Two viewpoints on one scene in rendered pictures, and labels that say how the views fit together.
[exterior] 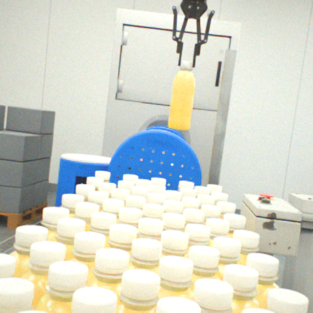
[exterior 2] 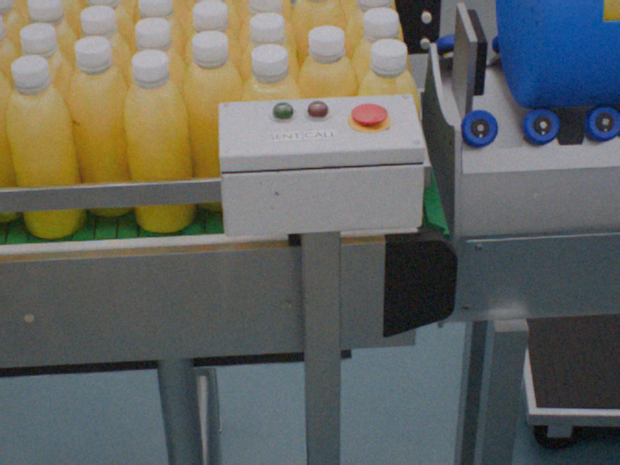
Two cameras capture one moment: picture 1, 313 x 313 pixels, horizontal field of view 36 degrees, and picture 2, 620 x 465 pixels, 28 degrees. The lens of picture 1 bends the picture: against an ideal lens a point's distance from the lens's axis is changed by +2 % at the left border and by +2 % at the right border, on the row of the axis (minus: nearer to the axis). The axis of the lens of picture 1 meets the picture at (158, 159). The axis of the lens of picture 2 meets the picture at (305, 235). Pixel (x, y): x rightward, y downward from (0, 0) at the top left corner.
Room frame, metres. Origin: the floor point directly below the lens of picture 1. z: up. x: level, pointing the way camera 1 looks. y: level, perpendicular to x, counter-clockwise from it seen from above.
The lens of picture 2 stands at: (1.08, -1.32, 1.76)
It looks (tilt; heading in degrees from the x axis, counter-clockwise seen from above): 38 degrees down; 87
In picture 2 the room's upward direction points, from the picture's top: 1 degrees counter-clockwise
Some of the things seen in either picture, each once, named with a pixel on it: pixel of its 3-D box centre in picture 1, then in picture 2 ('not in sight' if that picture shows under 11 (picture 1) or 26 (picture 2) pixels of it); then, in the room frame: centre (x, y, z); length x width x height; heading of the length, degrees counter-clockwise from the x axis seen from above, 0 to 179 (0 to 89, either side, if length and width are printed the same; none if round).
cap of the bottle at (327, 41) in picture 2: (202, 191); (327, 40); (1.18, -0.12, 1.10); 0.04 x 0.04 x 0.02
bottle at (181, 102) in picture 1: (182, 98); not in sight; (1.54, -0.05, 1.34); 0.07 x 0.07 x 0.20
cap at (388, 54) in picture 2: (214, 189); (388, 53); (1.25, -0.15, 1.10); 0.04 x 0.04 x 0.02
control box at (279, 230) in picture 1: (267, 222); (319, 163); (1.16, -0.28, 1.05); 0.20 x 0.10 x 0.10; 179
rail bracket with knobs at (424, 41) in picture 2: not in sight; (411, 20); (1.33, 0.21, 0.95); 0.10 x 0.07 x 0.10; 89
